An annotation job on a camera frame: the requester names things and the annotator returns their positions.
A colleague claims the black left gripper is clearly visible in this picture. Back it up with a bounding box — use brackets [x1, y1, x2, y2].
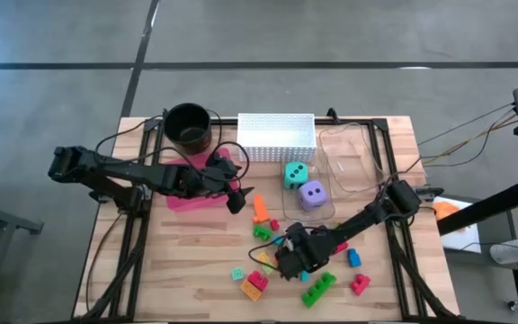
[184, 151, 255, 216]

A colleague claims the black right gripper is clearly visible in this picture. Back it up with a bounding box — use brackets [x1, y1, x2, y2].
[279, 221, 332, 281]

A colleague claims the green two-stud toy block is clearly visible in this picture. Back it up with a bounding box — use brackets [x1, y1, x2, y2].
[252, 224, 273, 241]

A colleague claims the orange long toy block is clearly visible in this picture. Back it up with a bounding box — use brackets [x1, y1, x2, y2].
[252, 193, 272, 225]

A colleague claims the green long toy block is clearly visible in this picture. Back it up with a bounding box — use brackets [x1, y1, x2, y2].
[301, 272, 337, 309]

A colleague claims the purple foam die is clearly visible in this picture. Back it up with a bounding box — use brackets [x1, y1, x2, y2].
[297, 180, 329, 212]

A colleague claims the blue toy block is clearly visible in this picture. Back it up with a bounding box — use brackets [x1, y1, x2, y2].
[346, 247, 362, 268]

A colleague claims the yellow-orange toy brick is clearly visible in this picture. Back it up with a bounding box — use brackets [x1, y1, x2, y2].
[239, 279, 263, 302]

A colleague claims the teal foam die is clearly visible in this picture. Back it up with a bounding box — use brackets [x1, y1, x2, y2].
[283, 161, 309, 191]

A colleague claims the black round bucket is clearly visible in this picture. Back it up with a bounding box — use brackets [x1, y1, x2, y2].
[163, 102, 213, 156]

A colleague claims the clear plastic bin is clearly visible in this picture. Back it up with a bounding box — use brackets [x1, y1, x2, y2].
[317, 121, 385, 194]
[280, 157, 336, 223]

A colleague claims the pink translucent plastic tray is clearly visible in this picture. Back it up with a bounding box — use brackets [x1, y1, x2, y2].
[163, 147, 242, 213]

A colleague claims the white perforated basket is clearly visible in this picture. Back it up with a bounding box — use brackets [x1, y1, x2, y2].
[236, 112, 317, 164]

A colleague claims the orange object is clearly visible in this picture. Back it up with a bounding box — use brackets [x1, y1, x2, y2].
[433, 201, 463, 222]

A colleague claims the white side table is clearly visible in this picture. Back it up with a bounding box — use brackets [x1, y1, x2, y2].
[433, 195, 483, 255]

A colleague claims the black equipment stand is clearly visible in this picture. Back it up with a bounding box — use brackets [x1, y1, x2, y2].
[436, 84, 518, 311]

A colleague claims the grey metal rack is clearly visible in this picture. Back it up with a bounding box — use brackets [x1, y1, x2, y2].
[0, 192, 45, 324]

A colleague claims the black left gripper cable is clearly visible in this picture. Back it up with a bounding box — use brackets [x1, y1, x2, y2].
[150, 140, 251, 182]

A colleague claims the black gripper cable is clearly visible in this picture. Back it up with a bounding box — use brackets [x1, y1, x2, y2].
[247, 244, 288, 274]
[150, 140, 251, 182]

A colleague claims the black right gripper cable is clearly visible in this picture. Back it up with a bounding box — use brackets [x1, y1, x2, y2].
[247, 244, 288, 274]

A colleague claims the black cable beside bucket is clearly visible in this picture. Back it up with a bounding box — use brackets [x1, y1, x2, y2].
[204, 107, 224, 150]

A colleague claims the black aluminium table frame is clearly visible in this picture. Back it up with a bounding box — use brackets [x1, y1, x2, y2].
[78, 115, 456, 321]

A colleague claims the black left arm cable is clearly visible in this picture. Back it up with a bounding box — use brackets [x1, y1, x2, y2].
[93, 114, 165, 157]

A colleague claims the black clamp mount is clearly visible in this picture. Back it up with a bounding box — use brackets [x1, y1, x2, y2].
[418, 185, 446, 198]

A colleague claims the yellow floor cable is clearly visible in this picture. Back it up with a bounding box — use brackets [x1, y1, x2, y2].
[422, 112, 518, 168]

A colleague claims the black floor cable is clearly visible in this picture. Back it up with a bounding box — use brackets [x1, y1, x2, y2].
[415, 102, 518, 149]

